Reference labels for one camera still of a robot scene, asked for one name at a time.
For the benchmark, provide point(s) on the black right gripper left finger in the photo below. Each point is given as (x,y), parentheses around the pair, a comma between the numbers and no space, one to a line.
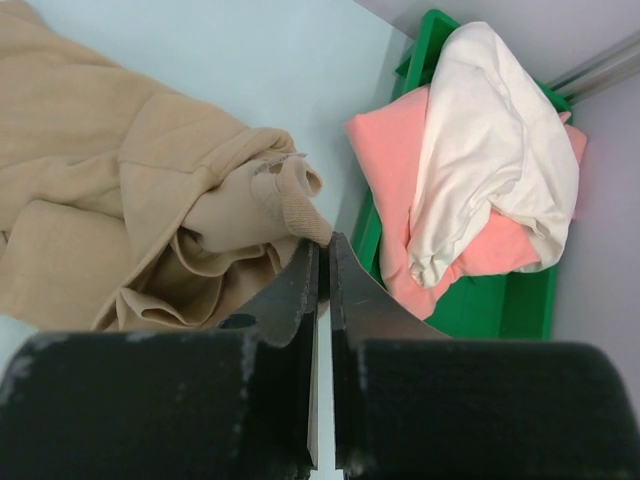
(225,403)

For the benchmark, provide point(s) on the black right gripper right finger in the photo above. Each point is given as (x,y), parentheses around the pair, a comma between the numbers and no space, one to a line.
(412,403)

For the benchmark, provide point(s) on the tan t-shirt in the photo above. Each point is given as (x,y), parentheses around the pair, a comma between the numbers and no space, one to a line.
(126,205)

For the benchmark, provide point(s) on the green plastic tray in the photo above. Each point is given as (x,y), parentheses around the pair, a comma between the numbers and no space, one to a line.
(513,306)

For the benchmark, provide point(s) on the pink t-shirt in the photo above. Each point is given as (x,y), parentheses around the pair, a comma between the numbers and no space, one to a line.
(387,143)

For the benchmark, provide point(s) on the white t-shirt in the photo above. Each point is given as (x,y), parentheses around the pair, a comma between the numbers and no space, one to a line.
(492,142)

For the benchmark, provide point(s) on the right aluminium frame post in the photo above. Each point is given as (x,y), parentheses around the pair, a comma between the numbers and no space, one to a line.
(607,69)

